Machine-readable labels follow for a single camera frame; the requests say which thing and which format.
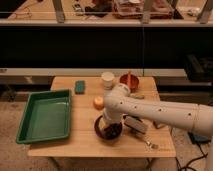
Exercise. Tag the yellow and white gripper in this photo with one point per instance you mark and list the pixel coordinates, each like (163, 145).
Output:
(103, 125)

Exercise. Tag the dark purple grapes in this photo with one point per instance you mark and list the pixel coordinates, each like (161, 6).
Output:
(112, 132)

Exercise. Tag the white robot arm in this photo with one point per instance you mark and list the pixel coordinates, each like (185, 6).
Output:
(191, 117)

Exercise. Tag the purple bowl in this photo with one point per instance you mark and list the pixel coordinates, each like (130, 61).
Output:
(97, 128)

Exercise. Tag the red bowl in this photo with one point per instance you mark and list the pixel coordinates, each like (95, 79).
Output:
(130, 80)

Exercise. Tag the wooden table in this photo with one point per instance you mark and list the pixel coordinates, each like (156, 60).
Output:
(83, 142)

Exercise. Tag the orange round fruit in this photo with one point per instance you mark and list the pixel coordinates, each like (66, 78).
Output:
(98, 103)

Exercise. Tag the green sponge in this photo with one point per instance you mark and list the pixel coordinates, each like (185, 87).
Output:
(79, 86)

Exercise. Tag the white paper cup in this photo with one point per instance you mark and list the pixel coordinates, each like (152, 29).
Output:
(107, 79)

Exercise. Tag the green plastic tray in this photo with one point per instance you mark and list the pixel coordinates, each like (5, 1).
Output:
(46, 117)

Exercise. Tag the metal fork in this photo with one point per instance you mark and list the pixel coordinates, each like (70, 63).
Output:
(142, 138)

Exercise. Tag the teal pad on floor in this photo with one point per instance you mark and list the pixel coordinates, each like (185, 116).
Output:
(198, 139)

